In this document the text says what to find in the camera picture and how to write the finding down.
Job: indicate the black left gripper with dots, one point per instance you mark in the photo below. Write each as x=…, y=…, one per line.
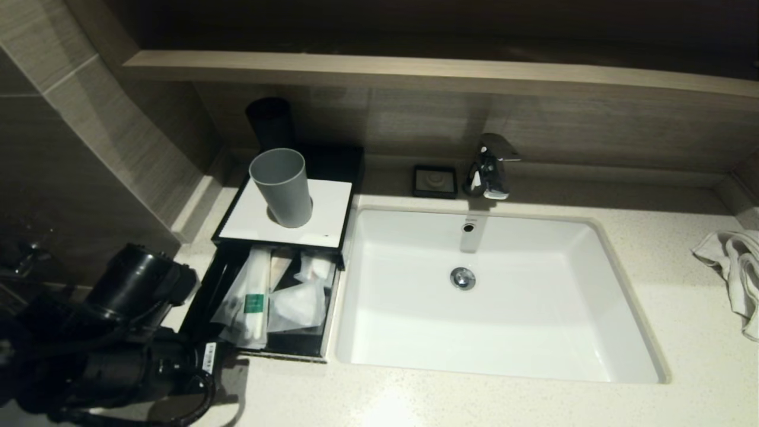
x=181, y=370

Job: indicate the long packet with green label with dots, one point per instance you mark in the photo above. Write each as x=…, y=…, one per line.
x=228, y=311
x=256, y=296

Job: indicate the black sliding drawer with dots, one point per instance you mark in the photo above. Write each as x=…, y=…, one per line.
x=296, y=347

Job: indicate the small white pouch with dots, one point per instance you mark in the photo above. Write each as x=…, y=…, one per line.
x=317, y=267

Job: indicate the grey plastic cup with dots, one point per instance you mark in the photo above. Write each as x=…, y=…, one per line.
x=283, y=184

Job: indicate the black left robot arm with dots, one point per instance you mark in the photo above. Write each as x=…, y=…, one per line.
x=89, y=332

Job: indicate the black amenity box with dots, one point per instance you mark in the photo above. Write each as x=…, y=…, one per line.
x=332, y=160

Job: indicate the white rectangular mat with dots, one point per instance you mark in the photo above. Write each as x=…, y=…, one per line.
x=326, y=213

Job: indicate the black plastic cup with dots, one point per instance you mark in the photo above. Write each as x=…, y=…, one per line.
x=270, y=123

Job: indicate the chrome sink drain stopper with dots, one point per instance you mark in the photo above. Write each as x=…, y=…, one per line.
x=462, y=278

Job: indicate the black square soap dish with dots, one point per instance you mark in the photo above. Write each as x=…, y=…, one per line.
x=435, y=181

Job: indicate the white rectangular sink basin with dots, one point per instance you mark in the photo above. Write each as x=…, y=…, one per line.
x=504, y=332

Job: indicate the chrome faucet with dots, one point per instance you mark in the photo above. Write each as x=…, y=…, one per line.
x=491, y=172

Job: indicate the white crumpled towel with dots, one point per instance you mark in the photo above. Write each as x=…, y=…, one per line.
x=738, y=267

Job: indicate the chrome wall valve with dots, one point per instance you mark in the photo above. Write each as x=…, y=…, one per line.
x=24, y=256

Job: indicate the light wooden wall shelf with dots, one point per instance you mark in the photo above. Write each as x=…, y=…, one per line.
x=415, y=74

